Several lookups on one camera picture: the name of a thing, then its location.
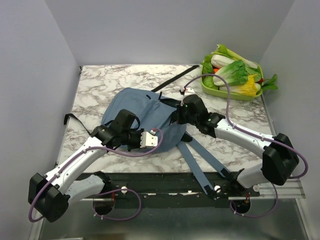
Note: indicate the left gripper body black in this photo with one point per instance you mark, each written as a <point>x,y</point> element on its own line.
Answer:
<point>132,140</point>

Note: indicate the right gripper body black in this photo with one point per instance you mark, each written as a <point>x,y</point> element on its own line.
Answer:
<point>183,116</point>

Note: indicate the blue student backpack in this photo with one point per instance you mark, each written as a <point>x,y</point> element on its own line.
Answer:
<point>157,111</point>

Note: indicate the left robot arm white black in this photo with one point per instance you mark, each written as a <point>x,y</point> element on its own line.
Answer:
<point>51,194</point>

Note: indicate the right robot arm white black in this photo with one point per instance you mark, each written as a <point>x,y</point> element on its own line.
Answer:
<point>278,158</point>

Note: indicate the green vegetable tray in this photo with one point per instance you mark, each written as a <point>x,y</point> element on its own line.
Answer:
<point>215,85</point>

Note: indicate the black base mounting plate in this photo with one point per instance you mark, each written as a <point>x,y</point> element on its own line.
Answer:
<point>181,190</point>

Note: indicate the white napa cabbage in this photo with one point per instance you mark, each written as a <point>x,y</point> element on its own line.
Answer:
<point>220,61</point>

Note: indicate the green leafy lettuce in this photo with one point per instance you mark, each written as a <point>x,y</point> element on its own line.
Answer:
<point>237,73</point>

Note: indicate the bok choy stalk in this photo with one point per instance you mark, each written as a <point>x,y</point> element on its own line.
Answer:
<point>224,51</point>

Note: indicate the yellow leafy vegetable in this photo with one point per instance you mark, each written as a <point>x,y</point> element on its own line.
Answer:
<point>250,88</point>

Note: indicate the dark green spinach leaf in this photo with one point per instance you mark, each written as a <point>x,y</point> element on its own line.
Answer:
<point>270,84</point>

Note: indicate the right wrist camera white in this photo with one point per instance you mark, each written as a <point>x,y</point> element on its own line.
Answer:
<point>187,91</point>

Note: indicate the aluminium rail frame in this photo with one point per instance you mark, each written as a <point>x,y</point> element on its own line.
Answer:
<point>264,220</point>

